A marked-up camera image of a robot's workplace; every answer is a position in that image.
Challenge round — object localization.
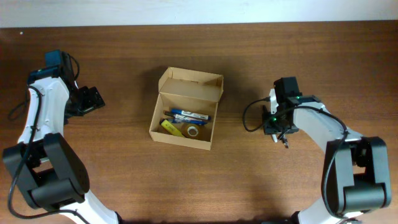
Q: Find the yellow highlighter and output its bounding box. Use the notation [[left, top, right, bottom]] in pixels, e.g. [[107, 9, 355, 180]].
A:
[[159, 119, 185, 138]]

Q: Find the black whiteboard marker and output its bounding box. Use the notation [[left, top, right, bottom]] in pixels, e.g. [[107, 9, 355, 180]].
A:
[[164, 111, 194, 121]]

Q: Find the blue whiteboard marker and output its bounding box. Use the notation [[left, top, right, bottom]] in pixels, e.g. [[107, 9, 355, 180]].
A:
[[171, 109, 211, 121]]

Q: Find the brown cardboard box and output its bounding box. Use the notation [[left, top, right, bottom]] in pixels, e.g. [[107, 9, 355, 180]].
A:
[[149, 67, 224, 151]]

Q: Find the yellow tape roll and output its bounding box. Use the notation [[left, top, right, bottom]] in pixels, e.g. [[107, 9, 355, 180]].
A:
[[181, 123, 203, 139]]

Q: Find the blue ballpoint pen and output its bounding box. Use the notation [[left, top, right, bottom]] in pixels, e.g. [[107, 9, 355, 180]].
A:
[[167, 118, 207, 126]]

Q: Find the black grey permanent marker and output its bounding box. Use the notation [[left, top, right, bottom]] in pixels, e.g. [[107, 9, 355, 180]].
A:
[[271, 134, 278, 143]]

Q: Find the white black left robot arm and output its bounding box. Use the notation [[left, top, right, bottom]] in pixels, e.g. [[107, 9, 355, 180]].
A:
[[2, 50, 123, 223]]

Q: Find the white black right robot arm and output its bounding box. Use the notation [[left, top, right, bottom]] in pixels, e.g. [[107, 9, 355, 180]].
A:
[[262, 77, 392, 223]]

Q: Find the dark mechanical pencil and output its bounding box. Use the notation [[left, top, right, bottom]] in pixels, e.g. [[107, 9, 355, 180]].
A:
[[281, 135, 289, 149]]

